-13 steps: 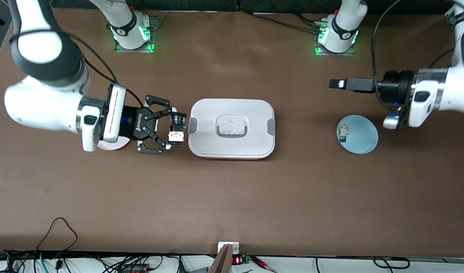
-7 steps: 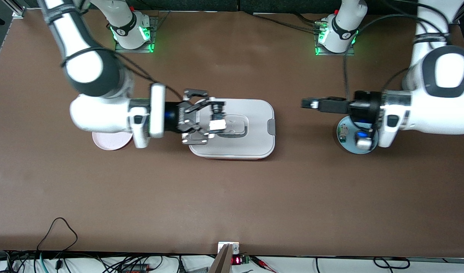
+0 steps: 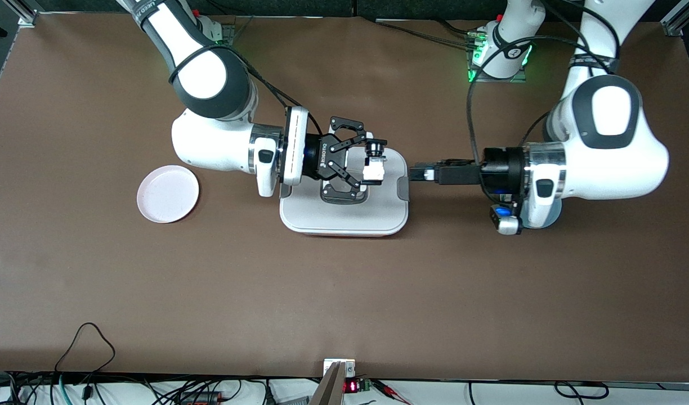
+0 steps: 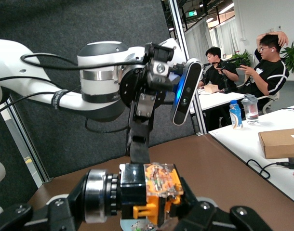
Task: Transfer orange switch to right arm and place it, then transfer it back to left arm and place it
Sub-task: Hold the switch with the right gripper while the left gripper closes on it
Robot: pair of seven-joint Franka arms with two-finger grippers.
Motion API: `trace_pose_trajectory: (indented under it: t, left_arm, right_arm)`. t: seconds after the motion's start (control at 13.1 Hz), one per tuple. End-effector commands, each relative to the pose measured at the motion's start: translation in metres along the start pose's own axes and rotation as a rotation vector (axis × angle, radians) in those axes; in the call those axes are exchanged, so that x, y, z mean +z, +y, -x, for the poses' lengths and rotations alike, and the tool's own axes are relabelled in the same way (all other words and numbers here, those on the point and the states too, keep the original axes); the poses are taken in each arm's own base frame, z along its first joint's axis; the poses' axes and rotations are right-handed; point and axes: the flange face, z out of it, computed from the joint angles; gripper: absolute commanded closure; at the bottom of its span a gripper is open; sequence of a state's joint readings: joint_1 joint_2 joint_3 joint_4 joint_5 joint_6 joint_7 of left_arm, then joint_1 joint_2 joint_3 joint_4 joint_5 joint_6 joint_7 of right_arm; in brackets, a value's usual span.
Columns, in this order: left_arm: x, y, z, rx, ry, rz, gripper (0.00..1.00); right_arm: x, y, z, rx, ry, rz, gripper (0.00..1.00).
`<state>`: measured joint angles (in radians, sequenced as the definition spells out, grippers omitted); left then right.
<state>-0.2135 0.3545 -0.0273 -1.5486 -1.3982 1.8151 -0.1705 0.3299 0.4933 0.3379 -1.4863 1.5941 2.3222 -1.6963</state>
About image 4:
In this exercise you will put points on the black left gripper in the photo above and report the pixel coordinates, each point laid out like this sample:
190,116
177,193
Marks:
130,86

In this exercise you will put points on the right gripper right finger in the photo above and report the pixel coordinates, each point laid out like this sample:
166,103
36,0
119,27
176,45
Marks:
209,219

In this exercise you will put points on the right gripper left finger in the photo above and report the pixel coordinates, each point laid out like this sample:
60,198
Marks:
53,216

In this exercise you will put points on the small cardboard box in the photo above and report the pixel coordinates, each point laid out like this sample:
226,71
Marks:
210,89

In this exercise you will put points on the flat cardboard box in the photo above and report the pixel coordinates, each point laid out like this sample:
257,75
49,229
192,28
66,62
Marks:
282,144

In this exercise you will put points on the white office table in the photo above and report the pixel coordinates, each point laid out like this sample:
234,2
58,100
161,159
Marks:
245,144
214,99

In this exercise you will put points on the person in plain black shirt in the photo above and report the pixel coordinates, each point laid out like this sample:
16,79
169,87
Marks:
209,74

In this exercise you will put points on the dark grey felt partition panel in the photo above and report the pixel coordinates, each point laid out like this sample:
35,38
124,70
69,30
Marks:
65,149

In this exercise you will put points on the blue label drink bottle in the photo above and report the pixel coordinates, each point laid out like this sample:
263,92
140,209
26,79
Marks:
236,118

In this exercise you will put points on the green exit sign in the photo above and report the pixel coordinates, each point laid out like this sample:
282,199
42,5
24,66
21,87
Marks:
191,13

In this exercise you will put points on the small green plant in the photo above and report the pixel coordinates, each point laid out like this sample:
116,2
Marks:
243,59

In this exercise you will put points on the clear shaker bottle grey lid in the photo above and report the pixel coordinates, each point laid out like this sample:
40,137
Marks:
251,115

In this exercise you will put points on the white office chair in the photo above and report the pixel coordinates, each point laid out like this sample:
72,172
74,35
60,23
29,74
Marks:
270,103

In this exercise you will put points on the person with glasses and earbuds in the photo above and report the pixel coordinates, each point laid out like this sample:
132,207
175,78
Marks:
270,74

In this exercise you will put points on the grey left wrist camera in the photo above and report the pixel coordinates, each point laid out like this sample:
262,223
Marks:
185,96

